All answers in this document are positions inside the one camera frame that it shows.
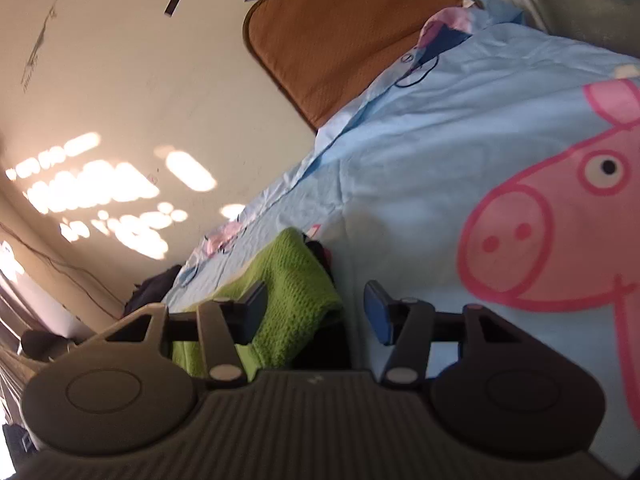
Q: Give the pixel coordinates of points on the black green striped knit sweater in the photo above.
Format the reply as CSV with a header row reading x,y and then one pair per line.
x,y
303,327

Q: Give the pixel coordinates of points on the brown seat cushion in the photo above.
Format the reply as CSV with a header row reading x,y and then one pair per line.
x,y
321,54

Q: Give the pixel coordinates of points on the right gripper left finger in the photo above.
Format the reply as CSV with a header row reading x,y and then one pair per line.
x,y
224,324

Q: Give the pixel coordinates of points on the blue cartoon pig bedsheet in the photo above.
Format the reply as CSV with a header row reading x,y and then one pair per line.
x,y
494,164

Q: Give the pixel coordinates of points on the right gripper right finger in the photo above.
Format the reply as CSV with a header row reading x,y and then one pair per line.
x,y
406,325

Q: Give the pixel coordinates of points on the black folded garment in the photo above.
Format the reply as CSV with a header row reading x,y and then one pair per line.
x,y
151,290

